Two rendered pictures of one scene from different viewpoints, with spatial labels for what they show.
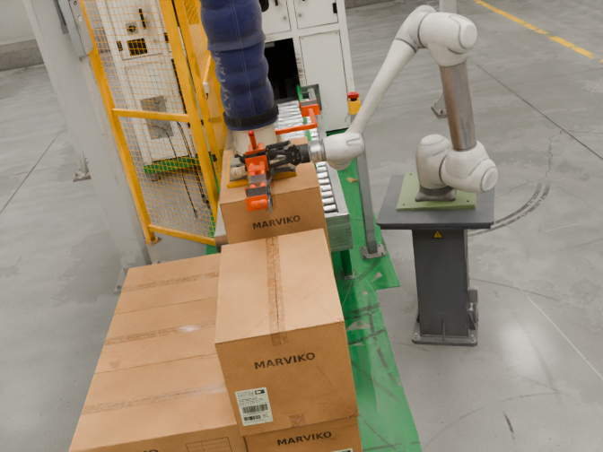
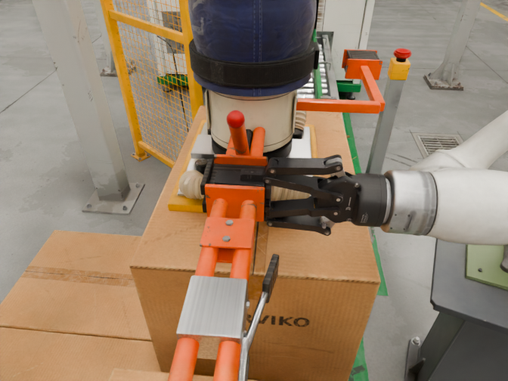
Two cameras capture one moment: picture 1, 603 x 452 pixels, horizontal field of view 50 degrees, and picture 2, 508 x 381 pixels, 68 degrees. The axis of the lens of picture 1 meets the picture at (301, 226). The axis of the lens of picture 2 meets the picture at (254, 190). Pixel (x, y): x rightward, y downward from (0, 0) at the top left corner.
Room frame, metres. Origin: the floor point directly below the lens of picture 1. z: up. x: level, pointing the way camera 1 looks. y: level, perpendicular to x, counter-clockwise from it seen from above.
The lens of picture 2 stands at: (1.90, 0.07, 1.54)
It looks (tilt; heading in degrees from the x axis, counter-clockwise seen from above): 39 degrees down; 4
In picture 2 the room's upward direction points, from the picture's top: straight up
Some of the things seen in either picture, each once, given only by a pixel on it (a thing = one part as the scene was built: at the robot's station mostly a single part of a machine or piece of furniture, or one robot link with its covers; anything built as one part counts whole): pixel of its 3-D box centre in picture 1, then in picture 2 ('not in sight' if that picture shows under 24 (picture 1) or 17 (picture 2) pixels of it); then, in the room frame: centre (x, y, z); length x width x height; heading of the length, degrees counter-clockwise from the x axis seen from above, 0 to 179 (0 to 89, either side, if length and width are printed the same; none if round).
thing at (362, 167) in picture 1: (363, 180); (376, 161); (3.47, -0.41, 0.50); 0.07 x 0.07 x 1.00; 89
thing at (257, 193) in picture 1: (257, 197); not in sight; (1.98, 0.13, 1.20); 0.08 x 0.07 x 0.05; 0
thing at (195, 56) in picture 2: (250, 113); (253, 53); (2.58, 0.12, 1.31); 0.23 x 0.23 x 0.04
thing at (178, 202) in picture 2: (238, 166); (209, 153); (2.58, 0.22, 1.09); 0.34 x 0.10 x 0.05; 0
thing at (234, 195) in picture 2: (257, 160); (238, 187); (2.33, 0.13, 1.20); 0.10 x 0.08 x 0.06; 90
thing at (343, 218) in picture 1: (282, 229); not in sight; (2.90, 0.10, 0.58); 0.70 x 0.03 x 0.06; 89
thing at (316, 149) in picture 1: (316, 151); (401, 202); (2.31, -0.11, 1.20); 0.09 x 0.06 x 0.09; 179
